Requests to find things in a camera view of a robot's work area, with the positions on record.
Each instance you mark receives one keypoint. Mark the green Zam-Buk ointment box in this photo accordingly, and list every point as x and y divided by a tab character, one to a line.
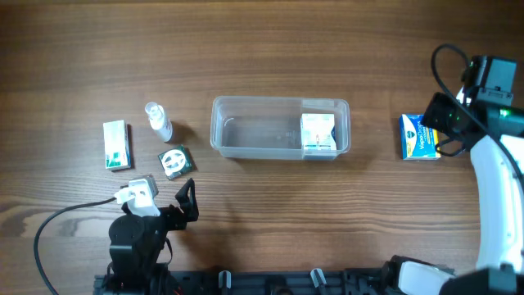
176	162

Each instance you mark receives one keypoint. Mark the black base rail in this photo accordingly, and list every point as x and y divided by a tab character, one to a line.
316	281

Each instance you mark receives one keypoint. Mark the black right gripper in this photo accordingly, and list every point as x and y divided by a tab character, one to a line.
436	113

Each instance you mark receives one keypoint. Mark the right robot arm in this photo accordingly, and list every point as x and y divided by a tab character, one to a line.
492	132

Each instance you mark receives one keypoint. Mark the white green Panadol box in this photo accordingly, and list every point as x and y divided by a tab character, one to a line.
116	144

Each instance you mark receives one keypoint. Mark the blue VapoDrops box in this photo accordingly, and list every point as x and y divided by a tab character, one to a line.
418	142

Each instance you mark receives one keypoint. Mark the clear plastic container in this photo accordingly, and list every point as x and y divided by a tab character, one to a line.
269	127

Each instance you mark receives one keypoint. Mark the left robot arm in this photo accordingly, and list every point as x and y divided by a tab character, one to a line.
136	243

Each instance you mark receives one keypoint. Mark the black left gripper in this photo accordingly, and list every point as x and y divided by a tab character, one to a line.
176	215

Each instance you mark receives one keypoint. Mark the white medicine box in container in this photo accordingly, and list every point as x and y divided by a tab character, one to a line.
317	132

